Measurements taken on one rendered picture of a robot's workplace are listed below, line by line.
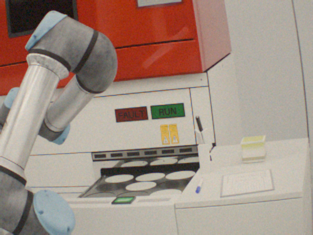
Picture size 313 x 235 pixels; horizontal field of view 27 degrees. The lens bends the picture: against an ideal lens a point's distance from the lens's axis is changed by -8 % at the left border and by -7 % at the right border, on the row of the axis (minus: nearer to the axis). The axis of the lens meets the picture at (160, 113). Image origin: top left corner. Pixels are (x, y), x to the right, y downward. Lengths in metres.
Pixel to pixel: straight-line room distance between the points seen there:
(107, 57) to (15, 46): 0.93
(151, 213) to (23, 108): 0.49
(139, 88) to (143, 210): 0.69
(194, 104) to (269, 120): 1.53
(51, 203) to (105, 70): 0.35
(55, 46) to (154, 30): 0.79
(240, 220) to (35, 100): 0.62
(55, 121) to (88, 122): 0.62
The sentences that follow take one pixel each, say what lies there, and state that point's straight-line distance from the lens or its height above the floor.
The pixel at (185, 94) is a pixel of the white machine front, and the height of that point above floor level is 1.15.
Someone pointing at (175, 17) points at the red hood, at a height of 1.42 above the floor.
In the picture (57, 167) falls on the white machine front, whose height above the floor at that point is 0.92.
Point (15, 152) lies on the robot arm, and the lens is 1.48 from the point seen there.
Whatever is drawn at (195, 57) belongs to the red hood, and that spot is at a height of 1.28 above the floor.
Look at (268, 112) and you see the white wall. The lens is 3.81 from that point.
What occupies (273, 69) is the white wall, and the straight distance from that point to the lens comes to 3.77.
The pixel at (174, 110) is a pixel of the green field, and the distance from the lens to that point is 2.34.
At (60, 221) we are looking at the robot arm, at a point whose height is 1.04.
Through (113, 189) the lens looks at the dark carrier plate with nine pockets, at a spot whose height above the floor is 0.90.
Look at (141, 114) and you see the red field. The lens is 2.38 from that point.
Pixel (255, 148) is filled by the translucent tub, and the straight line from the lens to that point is 2.04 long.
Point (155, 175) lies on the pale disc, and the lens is 2.31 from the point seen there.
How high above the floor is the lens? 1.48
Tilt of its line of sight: 9 degrees down
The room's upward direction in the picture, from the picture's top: 8 degrees counter-clockwise
